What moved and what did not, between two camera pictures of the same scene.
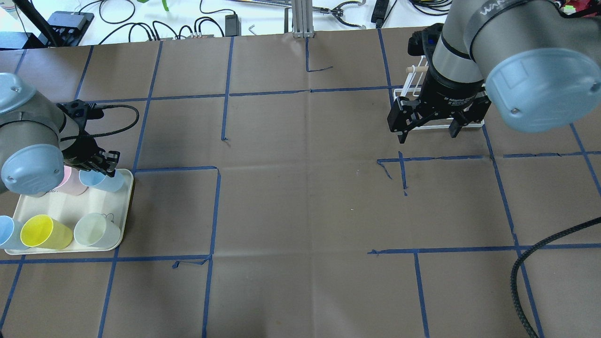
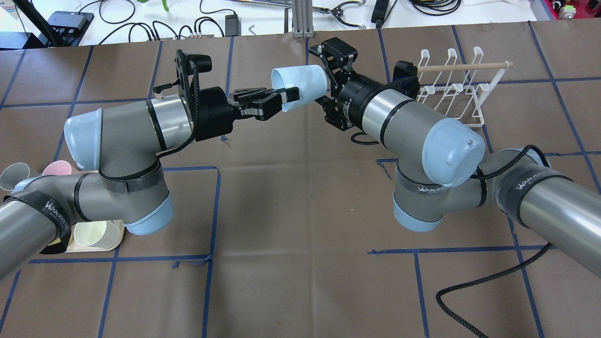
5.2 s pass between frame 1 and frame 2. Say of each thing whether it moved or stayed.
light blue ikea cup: moved
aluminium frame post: stayed
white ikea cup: stayed
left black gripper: moved
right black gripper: moved
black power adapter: stayed
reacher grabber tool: stayed
